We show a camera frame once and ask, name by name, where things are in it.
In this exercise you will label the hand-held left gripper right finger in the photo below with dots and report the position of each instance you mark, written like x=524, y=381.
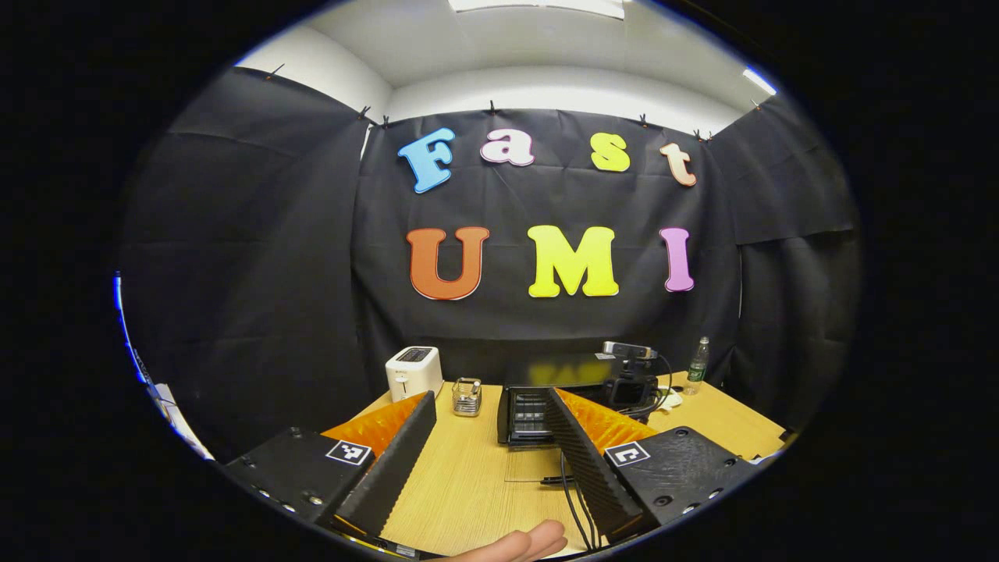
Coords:
x=581, y=468

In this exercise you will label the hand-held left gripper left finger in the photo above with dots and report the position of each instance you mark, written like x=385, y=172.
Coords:
x=398, y=468

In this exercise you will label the black electric oven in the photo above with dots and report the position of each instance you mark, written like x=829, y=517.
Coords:
x=562, y=371

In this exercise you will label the white divided dish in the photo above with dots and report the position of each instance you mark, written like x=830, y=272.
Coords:
x=670, y=400

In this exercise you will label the clear plastic water bottle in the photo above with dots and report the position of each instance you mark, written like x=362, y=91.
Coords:
x=697, y=367

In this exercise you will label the white toaster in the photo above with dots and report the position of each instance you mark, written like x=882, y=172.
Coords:
x=414, y=373

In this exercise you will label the black backdrop cloth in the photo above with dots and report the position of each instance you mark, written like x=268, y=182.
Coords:
x=312, y=273

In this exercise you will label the small ceiling light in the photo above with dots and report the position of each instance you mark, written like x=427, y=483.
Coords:
x=759, y=81

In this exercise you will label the ceiling light panel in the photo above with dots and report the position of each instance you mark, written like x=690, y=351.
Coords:
x=538, y=6

